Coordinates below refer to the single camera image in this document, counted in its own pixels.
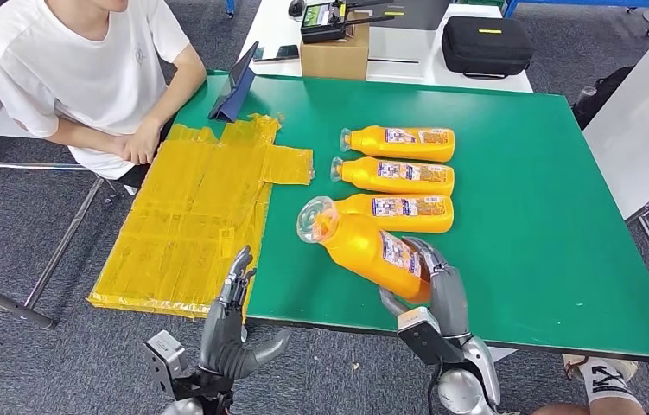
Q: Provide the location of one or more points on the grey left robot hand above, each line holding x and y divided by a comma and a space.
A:
221, 343

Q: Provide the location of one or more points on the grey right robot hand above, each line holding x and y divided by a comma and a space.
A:
450, 303

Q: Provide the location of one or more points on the orange detergent bottle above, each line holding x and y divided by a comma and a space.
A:
370, 143
415, 220
361, 176
358, 246

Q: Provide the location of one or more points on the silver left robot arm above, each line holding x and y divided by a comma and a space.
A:
184, 408

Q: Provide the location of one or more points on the white table foot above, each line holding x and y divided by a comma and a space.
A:
501, 354

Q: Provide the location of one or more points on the yellow taped cardboard mat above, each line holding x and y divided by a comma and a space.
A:
186, 217

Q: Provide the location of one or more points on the person's leg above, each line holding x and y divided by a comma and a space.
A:
604, 384

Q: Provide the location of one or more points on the white table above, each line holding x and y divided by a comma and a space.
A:
410, 71

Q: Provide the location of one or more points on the grey table with metal legs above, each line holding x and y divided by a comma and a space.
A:
633, 132

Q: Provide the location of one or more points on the tablet in blue case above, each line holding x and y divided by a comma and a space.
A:
237, 91

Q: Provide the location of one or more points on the black zipped carrying case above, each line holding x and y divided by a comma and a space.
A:
485, 48

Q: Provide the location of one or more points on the black backpack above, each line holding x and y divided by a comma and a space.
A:
601, 94

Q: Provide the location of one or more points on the brown cardboard box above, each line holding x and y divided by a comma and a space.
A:
334, 57

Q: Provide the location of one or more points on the black smartphone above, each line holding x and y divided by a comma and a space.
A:
278, 52

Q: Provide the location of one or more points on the black remote controller with antennas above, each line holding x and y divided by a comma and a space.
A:
321, 28

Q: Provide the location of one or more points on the person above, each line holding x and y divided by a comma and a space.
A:
72, 74

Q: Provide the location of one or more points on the black computer mouse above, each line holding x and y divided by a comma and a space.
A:
296, 7

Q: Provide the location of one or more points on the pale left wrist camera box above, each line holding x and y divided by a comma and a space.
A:
165, 355

